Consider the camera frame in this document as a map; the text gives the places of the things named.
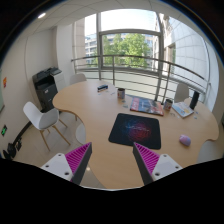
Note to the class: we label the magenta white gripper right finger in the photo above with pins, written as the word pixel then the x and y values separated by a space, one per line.
pixel 153 166

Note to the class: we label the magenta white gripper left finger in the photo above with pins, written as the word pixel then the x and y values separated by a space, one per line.
pixel 70 166

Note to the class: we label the lilac computer mouse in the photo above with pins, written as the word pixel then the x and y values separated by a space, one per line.
pixel 185 140

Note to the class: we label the black mouse pad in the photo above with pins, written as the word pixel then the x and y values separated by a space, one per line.
pixel 128 129

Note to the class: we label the white round table base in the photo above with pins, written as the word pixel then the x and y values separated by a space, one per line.
pixel 81 134

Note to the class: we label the white chair wooden legs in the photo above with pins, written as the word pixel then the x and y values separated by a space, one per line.
pixel 43 120

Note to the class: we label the white chair near right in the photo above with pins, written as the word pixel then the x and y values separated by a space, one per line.
pixel 211 150

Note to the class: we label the dark mug right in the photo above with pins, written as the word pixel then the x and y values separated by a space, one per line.
pixel 168 104

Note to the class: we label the dark mug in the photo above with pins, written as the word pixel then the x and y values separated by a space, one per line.
pixel 168 104
pixel 121 93

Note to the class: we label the colourful magazine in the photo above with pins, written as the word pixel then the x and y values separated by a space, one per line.
pixel 146 106

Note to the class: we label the light blue book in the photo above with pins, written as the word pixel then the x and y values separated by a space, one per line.
pixel 182 109

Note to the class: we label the dark mug left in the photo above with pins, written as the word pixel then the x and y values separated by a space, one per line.
pixel 121 93

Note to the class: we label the white chair far right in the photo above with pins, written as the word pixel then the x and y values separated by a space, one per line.
pixel 182 92

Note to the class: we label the black speaker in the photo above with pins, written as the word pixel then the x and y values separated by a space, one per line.
pixel 194 100

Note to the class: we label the small dark box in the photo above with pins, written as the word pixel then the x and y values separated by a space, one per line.
pixel 102 87

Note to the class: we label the black office printer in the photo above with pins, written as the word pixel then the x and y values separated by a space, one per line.
pixel 47 84

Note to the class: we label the metal balcony railing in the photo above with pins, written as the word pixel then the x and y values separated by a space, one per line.
pixel 142 75

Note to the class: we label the white chair far left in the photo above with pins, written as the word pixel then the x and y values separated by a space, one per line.
pixel 79 77

